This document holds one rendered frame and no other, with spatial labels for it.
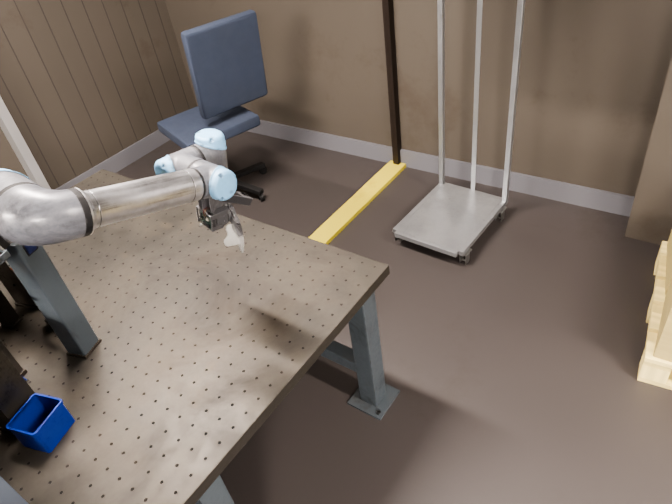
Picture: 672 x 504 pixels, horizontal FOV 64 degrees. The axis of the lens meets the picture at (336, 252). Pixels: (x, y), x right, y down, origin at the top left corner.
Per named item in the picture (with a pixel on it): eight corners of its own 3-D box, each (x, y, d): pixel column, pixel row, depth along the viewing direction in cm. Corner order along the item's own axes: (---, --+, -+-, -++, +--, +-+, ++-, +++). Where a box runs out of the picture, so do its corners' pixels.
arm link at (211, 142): (184, 134, 136) (211, 123, 141) (190, 172, 142) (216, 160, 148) (204, 144, 132) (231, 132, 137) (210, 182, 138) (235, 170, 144)
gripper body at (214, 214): (197, 222, 153) (192, 186, 145) (222, 211, 158) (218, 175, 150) (213, 234, 148) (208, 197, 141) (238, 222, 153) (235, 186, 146)
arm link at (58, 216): (12, 208, 89) (240, 158, 124) (-14, 191, 96) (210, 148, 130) (25, 270, 94) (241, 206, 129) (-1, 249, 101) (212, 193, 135)
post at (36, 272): (82, 336, 172) (13, 226, 145) (102, 340, 170) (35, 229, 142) (67, 355, 167) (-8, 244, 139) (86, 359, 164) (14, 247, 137)
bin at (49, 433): (49, 411, 150) (33, 392, 145) (77, 418, 147) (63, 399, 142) (21, 446, 143) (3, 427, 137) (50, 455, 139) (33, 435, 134)
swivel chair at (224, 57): (295, 178, 368) (260, 7, 299) (236, 228, 331) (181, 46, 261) (225, 161, 400) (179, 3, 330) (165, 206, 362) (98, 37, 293)
